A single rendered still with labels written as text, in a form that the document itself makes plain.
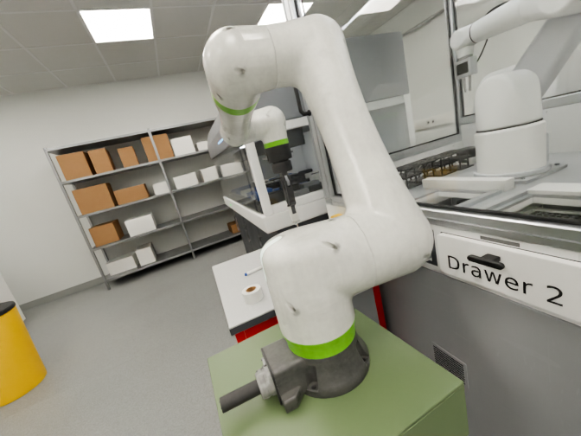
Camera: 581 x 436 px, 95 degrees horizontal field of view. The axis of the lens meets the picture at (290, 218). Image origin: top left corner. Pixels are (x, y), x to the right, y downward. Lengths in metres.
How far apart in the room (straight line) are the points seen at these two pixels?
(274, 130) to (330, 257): 0.66
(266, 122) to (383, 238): 0.66
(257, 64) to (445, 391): 0.60
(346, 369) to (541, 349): 0.48
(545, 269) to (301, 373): 0.49
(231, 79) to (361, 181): 0.30
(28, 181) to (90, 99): 1.41
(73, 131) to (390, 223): 4.83
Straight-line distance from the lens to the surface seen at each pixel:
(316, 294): 0.40
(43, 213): 5.13
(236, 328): 0.92
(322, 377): 0.48
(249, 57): 0.55
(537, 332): 0.81
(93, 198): 4.50
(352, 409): 0.48
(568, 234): 0.67
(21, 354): 3.00
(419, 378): 0.51
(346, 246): 0.40
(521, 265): 0.72
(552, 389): 0.89
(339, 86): 0.54
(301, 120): 1.65
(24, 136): 5.17
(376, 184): 0.46
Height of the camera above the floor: 1.23
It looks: 14 degrees down
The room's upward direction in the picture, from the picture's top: 14 degrees counter-clockwise
